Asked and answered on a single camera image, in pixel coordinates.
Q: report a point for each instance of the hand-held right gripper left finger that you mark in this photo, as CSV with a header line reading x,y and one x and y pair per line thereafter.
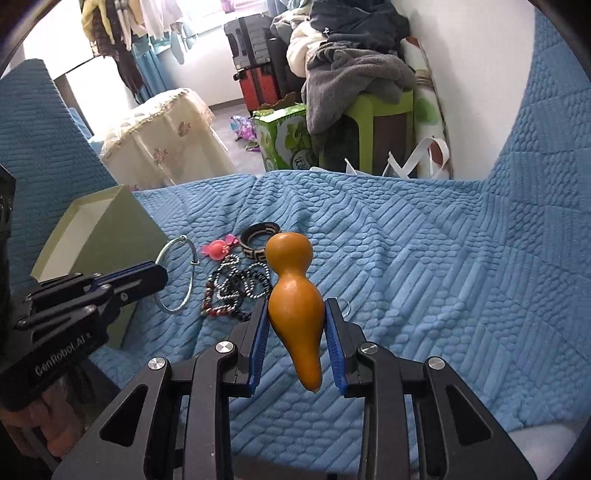
x,y
257,344

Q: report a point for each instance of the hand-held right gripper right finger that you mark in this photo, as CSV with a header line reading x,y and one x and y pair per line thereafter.
x,y
334,350

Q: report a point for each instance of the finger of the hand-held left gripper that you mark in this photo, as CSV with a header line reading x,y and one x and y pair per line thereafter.
x,y
129,272
138,285

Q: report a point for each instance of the pale green cardboard box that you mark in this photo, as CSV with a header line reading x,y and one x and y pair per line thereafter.
x,y
124,230

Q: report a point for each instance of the orange gourd ornament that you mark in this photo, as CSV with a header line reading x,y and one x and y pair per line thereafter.
x,y
293,314

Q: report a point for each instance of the silver bangle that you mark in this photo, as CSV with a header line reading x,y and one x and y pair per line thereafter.
x,y
194,264

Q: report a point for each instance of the pink ball-shaped toy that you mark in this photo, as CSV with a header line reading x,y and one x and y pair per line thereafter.
x,y
217,249

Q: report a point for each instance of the black patterned bangle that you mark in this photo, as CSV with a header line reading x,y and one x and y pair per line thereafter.
x,y
251,251

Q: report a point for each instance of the person's left hand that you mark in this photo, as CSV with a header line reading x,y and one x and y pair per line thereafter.
x,y
32,429

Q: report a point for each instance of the blue quilted sofa cover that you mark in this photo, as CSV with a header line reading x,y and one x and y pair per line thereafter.
x,y
415,277

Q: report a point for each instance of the green gift bag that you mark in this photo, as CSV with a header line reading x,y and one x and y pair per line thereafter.
x,y
281,138

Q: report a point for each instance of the red suitcase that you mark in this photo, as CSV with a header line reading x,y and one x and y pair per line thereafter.
x,y
258,87

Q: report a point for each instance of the green plastic stool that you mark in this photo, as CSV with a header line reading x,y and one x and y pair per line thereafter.
x,y
364,108

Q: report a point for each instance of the hanging clothes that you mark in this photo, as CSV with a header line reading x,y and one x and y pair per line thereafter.
x,y
106,27

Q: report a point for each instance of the plain black suitcase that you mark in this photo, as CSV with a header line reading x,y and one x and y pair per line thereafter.
x,y
284,69

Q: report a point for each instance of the black ribbed suitcase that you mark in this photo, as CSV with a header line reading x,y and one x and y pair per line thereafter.
x,y
247,41

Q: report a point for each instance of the rolled floral mat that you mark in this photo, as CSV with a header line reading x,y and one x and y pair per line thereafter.
x,y
427,106

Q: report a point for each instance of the grey fleece blanket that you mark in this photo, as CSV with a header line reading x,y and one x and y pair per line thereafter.
x,y
351,78

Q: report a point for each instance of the cream garment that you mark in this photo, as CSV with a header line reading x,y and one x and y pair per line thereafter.
x,y
300,46

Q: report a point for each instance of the dark blue clothes pile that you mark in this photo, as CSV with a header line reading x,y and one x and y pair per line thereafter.
x,y
360,23

